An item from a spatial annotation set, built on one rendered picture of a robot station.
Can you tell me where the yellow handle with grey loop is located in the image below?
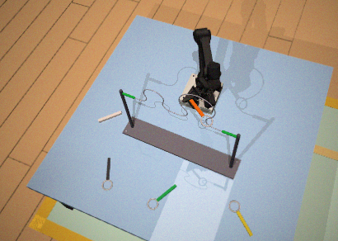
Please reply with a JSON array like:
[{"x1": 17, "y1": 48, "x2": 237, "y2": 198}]
[{"x1": 228, "y1": 201, "x2": 253, "y2": 237}]

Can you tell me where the beige flat bar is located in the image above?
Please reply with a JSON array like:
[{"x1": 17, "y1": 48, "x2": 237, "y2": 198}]
[{"x1": 98, "y1": 111, "x2": 122, "y2": 123}]

